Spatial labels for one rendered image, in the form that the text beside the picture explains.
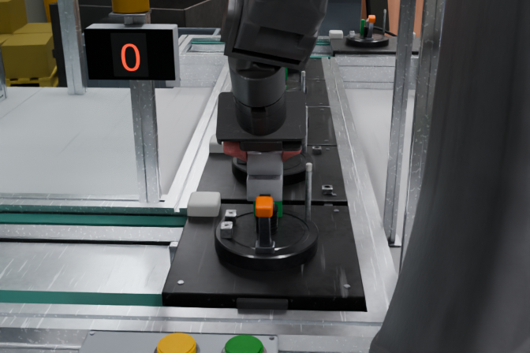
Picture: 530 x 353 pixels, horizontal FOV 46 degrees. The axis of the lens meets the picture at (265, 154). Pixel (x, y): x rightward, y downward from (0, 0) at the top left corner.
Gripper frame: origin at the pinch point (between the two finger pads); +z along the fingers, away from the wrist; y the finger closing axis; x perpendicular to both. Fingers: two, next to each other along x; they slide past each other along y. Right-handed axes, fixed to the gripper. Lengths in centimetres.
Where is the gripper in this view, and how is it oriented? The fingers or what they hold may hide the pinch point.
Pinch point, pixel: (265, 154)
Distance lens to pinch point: 79.7
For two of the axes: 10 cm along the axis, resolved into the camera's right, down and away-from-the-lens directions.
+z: 0.5, 5.0, 8.6
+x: -0.2, 8.7, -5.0
